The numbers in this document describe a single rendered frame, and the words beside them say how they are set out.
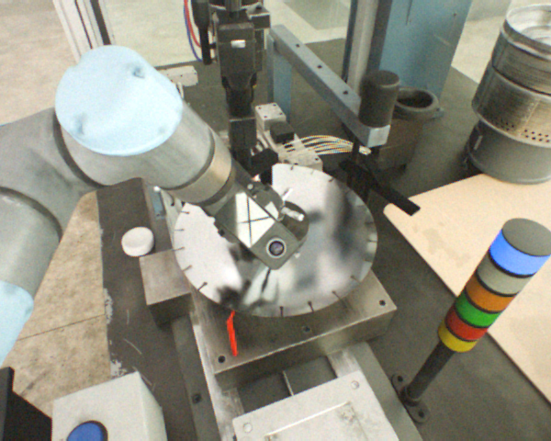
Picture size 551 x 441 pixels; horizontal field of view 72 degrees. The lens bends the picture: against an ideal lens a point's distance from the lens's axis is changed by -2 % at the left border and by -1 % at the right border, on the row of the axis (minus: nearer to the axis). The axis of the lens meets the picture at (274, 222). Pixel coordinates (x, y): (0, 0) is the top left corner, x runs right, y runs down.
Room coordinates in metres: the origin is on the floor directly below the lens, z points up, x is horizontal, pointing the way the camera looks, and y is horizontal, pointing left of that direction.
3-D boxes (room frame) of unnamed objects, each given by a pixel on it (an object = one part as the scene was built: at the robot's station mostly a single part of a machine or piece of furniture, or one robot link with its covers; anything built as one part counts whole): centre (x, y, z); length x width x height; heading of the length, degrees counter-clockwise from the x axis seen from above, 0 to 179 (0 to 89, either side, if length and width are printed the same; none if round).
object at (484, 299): (0.22, -0.23, 1.08); 0.05 x 0.04 x 0.03; 110
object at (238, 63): (0.48, 0.05, 1.17); 0.06 x 0.05 x 0.20; 11
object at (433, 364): (0.22, -0.23, 0.86); 0.02 x 0.02 x 0.22
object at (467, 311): (0.22, -0.23, 1.05); 0.05 x 0.04 x 0.03; 110
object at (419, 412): (0.22, -0.23, 0.76); 0.09 x 0.03 x 0.03; 20
